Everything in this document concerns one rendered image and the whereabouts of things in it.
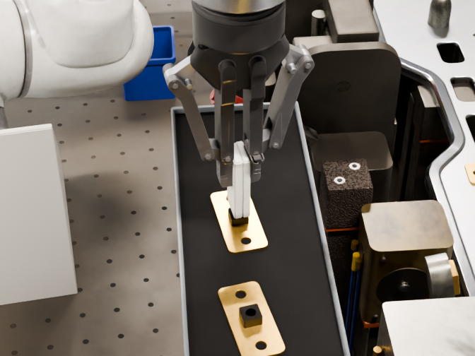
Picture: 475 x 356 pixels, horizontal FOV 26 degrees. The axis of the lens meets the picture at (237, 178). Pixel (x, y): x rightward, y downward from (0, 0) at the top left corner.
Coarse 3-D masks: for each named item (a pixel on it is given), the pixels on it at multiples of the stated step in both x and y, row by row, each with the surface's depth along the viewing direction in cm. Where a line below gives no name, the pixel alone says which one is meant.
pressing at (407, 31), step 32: (384, 0) 158; (416, 0) 158; (384, 32) 151; (416, 32) 151; (448, 32) 151; (416, 64) 144; (448, 64) 145; (448, 96) 139; (448, 128) 134; (448, 160) 129; (448, 192) 125
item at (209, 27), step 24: (216, 24) 80; (240, 24) 79; (264, 24) 80; (192, 48) 85; (216, 48) 81; (240, 48) 81; (264, 48) 81; (288, 48) 85; (216, 72) 85; (240, 72) 85
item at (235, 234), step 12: (216, 192) 101; (216, 204) 100; (228, 204) 100; (252, 204) 100; (216, 216) 99; (228, 216) 98; (252, 216) 99; (228, 228) 97; (240, 228) 97; (252, 228) 97; (228, 240) 96; (240, 240) 96; (252, 240) 96; (264, 240) 96; (240, 252) 95
